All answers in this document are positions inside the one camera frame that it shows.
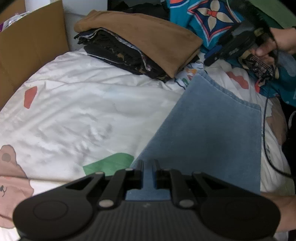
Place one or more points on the blue denim pants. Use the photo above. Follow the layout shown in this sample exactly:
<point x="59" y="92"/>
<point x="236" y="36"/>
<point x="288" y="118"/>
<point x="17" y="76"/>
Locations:
<point x="210" y="130"/>

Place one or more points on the operator right hand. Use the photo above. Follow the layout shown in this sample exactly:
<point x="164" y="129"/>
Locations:
<point x="284" y="40"/>

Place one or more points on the operator left hand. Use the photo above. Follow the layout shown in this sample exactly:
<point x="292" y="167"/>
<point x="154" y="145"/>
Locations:
<point x="287" y="208"/>

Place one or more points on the folded brown garment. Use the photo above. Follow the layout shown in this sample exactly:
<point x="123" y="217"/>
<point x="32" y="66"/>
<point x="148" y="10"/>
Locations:
<point x="169" y="45"/>

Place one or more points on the folded dark patterned clothes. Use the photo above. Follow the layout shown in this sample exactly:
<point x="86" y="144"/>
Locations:
<point x="114" y="50"/>

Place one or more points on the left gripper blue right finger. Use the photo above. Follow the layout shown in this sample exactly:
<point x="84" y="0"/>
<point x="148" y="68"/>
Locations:
<point x="189" y="191"/>

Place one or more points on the brown cardboard sheet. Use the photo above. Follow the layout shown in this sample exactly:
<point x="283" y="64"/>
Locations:
<point x="29" y="44"/>

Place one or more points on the teal patterned cloth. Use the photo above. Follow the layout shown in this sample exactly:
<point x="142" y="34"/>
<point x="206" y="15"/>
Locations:
<point x="209" y="20"/>

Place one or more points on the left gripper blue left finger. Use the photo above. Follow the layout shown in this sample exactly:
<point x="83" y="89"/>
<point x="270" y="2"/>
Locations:
<point x="107" y="192"/>

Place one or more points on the cream bear print bedsheet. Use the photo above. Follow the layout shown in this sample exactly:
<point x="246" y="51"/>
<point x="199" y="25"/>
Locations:
<point x="77" y="111"/>

